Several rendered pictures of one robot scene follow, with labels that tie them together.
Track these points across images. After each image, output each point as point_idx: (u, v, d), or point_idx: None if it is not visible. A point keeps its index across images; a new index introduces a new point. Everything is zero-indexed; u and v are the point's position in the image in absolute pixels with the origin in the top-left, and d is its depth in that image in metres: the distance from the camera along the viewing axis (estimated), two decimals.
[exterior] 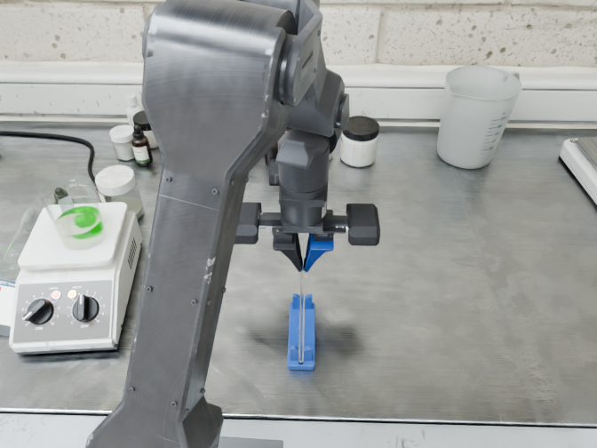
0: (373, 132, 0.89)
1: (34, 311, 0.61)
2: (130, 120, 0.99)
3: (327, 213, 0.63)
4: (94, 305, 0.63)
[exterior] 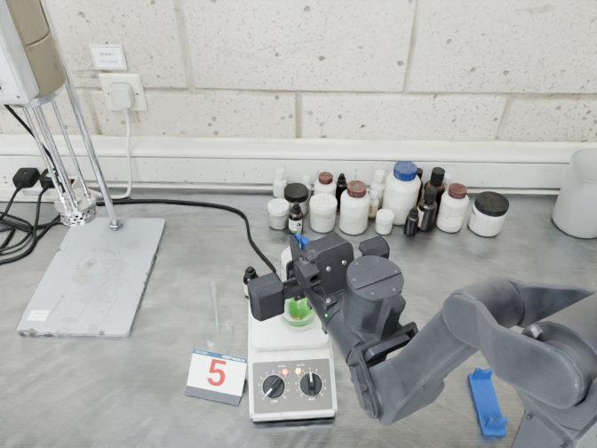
0: (505, 209, 1.01)
1: (274, 388, 0.73)
2: (276, 191, 1.11)
3: None
4: (318, 380, 0.74)
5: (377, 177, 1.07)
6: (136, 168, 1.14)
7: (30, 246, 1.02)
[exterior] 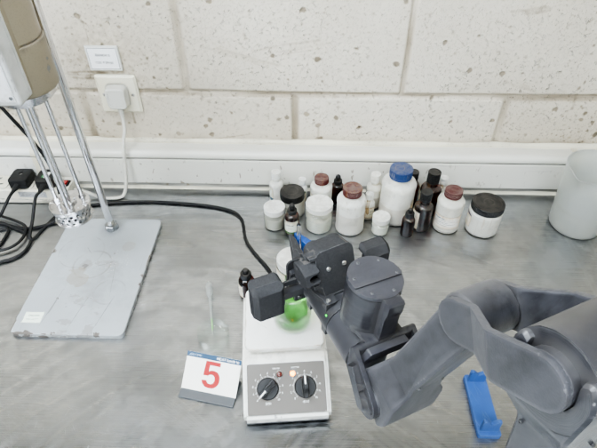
0: (502, 211, 1.00)
1: (267, 390, 0.72)
2: (272, 192, 1.11)
3: None
4: (313, 383, 0.74)
5: (373, 178, 1.07)
6: (131, 169, 1.13)
7: (26, 248, 1.02)
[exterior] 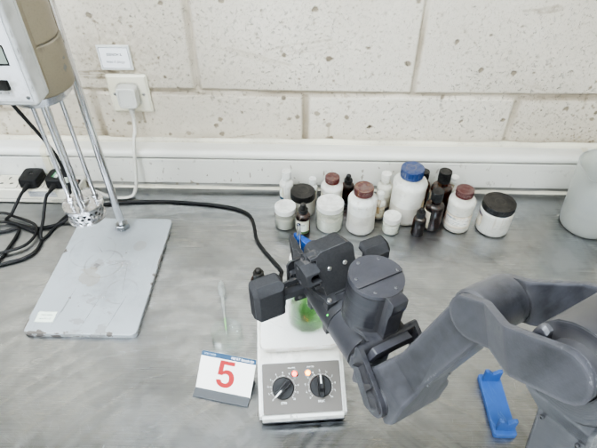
0: (513, 210, 1.00)
1: (283, 389, 0.72)
2: (282, 191, 1.11)
3: None
4: (328, 382, 0.74)
5: (384, 178, 1.07)
6: (142, 169, 1.13)
7: (36, 247, 1.02)
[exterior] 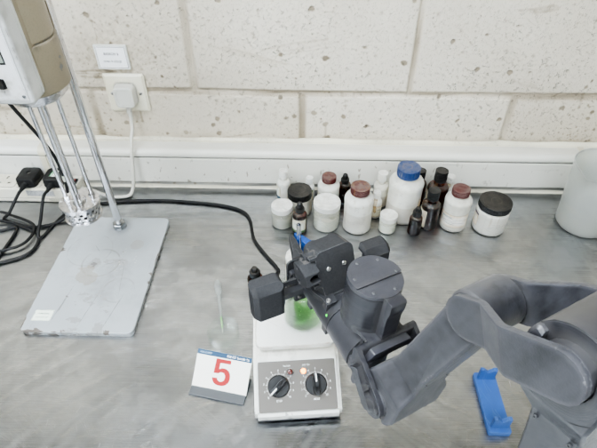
0: (509, 209, 1.01)
1: (279, 388, 0.73)
2: (280, 190, 1.11)
3: None
4: (323, 380, 0.75)
5: (380, 177, 1.07)
6: (139, 168, 1.14)
7: (35, 246, 1.02)
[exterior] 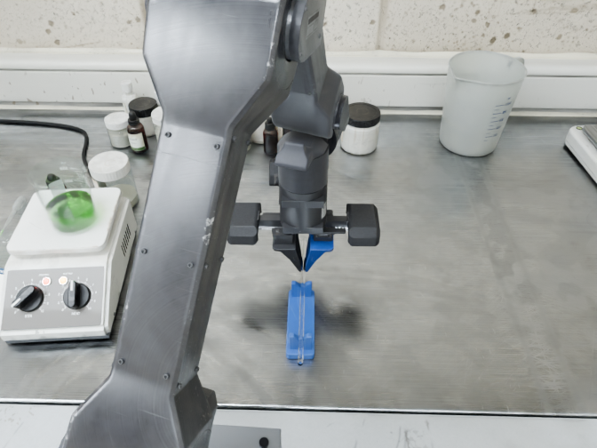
0: (374, 119, 0.86)
1: (23, 298, 0.58)
2: (125, 108, 0.97)
3: (327, 213, 0.63)
4: (85, 292, 0.60)
5: None
6: None
7: None
